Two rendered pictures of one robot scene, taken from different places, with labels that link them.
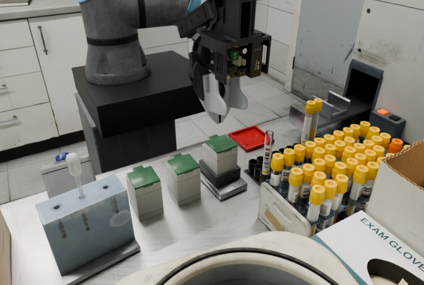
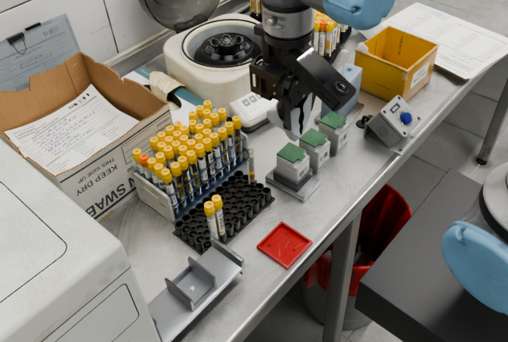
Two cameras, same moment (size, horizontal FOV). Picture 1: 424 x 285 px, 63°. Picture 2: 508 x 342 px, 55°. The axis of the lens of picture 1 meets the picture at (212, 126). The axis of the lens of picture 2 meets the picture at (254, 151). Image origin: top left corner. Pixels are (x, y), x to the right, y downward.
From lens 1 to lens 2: 112 cm
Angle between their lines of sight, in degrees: 103
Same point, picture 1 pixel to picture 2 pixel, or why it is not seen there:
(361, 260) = (184, 107)
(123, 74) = not seen: hidden behind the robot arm
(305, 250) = (212, 75)
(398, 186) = (161, 103)
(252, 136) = (284, 250)
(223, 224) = (271, 149)
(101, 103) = (452, 173)
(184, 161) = (313, 138)
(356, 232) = (184, 119)
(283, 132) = (249, 272)
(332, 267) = (200, 73)
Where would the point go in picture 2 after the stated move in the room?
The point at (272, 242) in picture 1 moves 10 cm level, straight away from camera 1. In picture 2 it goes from (228, 74) to (230, 104)
